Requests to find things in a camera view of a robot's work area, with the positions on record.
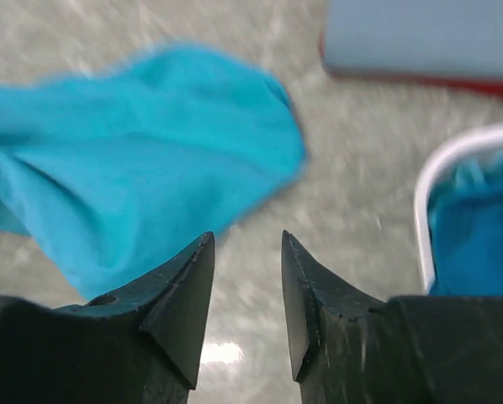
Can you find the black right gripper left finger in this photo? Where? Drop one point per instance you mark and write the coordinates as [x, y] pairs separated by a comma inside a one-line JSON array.
[[140, 343]]

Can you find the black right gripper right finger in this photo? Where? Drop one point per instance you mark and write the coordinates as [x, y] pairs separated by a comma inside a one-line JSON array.
[[347, 347]]

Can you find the teal t shirt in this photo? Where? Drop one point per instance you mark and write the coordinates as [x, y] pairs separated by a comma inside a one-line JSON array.
[[114, 174]]

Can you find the blue t shirt in basket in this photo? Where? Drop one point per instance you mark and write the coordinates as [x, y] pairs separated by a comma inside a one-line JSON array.
[[465, 214]]

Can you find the white perforated laundry basket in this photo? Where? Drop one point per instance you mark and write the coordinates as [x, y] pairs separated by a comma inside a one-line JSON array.
[[479, 143]]

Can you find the folded light blue t shirt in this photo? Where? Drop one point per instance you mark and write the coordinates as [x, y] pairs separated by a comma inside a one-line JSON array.
[[424, 38]]

